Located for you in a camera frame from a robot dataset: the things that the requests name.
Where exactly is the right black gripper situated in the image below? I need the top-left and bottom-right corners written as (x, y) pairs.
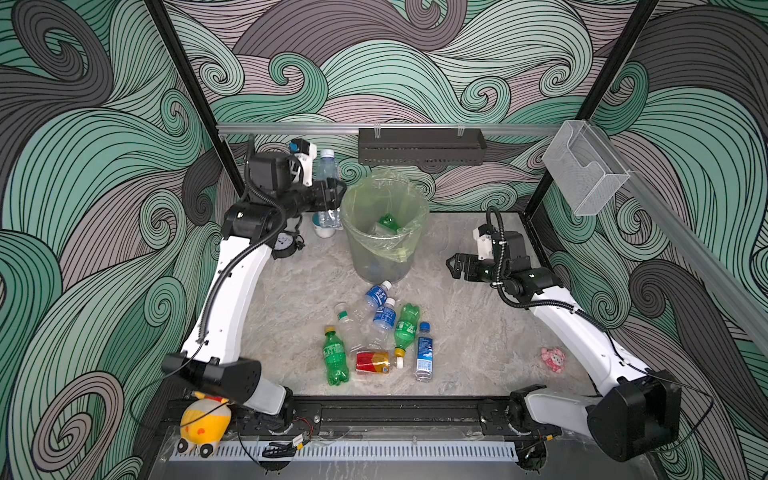
top-left (447, 252), bottom-right (513, 289)

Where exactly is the clear bottle white cap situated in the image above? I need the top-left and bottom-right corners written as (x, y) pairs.
top-left (315, 149), bottom-right (342, 230)

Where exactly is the blue label water bottle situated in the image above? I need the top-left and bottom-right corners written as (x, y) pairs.
top-left (415, 322), bottom-right (434, 382)

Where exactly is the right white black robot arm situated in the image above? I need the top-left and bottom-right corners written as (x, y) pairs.
top-left (446, 206), bottom-right (683, 462)

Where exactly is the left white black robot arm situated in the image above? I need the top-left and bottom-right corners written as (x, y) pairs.
top-left (161, 139), bottom-right (346, 416)

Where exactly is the mesh bin with green bag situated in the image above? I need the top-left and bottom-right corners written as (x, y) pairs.
top-left (341, 167), bottom-right (429, 283)

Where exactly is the teal lid white jar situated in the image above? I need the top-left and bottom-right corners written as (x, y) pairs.
top-left (312, 213), bottom-right (336, 239)

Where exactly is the blue label bottle white cap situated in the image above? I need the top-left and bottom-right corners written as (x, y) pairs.
top-left (351, 280), bottom-right (393, 320)

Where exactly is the Pocari Sweat bottle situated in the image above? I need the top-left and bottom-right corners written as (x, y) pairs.
top-left (370, 297), bottom-right (396, 350)

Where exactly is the pink plush toy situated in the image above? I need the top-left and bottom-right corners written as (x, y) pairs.
top-left (540, 348), bottom-right (566, 373)

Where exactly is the red yellow label bottle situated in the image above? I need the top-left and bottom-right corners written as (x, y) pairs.
top-left (355, 351), bottom-right (405, 374)

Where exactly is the clear bottle green band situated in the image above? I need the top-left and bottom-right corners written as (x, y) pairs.
top-left (334, 302), bottom-right (365, 353)

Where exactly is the green Sprite bottle yellow cap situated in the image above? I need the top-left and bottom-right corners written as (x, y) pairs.
top-left (322, 326), bottom-right (350, 386)

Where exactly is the yellow plush toy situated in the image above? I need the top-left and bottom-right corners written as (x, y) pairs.
top-left (175, 391), bottom-right (232, 458)

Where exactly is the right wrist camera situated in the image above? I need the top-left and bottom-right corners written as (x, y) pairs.
top-left (473, 224), bottom-right (494, 261)

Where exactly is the black wall shelf tray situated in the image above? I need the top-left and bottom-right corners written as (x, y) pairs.
top-left (357, 128), bottom-right (487, 172)

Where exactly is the clear acrylic wall holder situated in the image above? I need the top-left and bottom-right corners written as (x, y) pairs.
top-left (543, 120), bottom-right (630, 217)

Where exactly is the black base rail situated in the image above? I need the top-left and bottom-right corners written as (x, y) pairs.
top-left (232, 393), bottom-right (587, 438)

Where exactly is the white slotted cable duct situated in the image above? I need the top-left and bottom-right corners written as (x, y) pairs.
top-left (170, 440), bottom-right (518, 463)

